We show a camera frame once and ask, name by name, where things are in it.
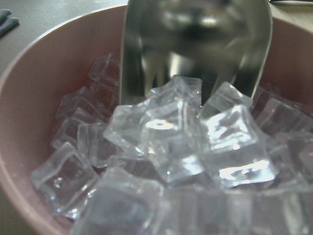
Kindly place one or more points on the clear plastic ice cubes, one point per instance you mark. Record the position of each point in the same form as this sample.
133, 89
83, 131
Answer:
172, 165

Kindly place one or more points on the steel ice scoop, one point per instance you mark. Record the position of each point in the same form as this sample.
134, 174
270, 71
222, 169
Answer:
214, 40

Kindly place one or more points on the pink ribbed bowl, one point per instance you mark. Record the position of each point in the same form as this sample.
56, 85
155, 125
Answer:
57, 63

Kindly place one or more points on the steel muddler black tip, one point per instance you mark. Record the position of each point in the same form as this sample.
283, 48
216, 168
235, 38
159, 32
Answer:
292, 2

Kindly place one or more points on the grey folded cloth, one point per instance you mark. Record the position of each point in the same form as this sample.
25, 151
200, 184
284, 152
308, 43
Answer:
7, 22

